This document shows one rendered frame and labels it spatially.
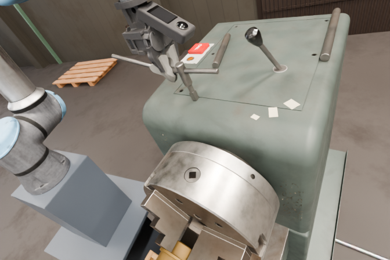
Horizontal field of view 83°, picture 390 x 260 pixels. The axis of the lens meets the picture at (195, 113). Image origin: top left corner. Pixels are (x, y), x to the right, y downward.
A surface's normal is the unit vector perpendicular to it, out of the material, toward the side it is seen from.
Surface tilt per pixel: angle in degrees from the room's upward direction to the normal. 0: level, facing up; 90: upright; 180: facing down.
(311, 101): 0
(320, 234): 0
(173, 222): 51
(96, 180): 90
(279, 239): 0
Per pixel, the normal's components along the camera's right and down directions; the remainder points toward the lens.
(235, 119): -0.41, -0.51
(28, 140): 0.95, -0.11
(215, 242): -0.41, -0.74
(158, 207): 0.46, -0.34
